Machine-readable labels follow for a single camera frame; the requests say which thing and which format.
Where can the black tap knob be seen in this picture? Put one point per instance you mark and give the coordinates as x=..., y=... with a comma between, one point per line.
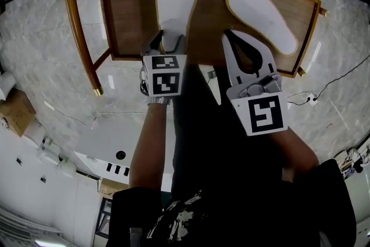
x=117, y=169
x=126, y=171
x=109, y=167

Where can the person's black printed shirt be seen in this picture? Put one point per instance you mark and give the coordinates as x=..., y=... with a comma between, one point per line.
x=231, y=211

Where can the wooden shoe rack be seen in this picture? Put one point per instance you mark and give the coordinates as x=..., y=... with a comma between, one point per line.
x=136, y=8

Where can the white round bin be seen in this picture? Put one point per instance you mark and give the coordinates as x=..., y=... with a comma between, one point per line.
x=7, y=82
x=34, y=133

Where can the person's left forearm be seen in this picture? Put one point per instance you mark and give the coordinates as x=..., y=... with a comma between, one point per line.
x=150, y=147

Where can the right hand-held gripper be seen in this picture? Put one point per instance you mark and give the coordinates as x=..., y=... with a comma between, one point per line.
x=264, y=115

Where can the silver wristband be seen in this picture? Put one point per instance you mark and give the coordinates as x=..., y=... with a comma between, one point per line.
x=158, y=100

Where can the person's black trousers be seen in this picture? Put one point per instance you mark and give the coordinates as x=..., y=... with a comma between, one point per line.
x=208, y=130

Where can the person's right forearm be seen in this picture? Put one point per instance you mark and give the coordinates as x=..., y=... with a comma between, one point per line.
x=292, y=153

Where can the white power strip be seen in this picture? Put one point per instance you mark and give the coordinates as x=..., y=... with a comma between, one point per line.
x=312, y=99

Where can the brown cardboard box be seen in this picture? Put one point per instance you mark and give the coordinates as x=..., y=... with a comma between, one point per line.
x=17, y=112
x=111, y=188

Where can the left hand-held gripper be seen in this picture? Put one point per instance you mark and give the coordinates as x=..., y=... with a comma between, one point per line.
x=164, y=81

